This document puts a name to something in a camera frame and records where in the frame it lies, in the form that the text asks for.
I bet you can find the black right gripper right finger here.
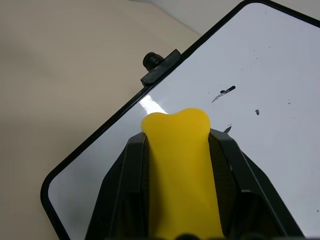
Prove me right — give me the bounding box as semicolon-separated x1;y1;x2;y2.
207;127;310;240

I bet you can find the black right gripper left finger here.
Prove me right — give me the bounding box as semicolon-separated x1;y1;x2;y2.
84;131;154;240

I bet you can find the yellow whiteboard eraser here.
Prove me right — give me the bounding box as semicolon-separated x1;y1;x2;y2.
141;107;224;240

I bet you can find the black-framed whiteboard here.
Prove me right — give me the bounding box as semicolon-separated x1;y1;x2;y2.
40;0;320;240

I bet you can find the black clamp on board edge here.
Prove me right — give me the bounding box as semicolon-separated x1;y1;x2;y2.
140;49;182;87

